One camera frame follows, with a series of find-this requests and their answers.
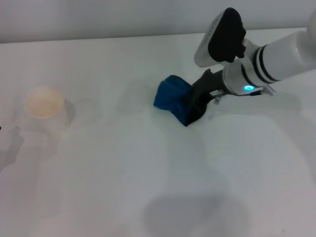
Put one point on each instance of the blue rag with black trim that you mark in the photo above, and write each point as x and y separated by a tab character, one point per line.
172	96

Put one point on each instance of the white paper cup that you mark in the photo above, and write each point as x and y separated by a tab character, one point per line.
44	103

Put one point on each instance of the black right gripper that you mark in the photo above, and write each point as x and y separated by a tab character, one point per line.
209	85

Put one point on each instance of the white and black right wrist camera box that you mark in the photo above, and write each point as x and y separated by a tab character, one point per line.
222	37

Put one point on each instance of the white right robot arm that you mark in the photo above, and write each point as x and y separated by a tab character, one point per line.
279	61

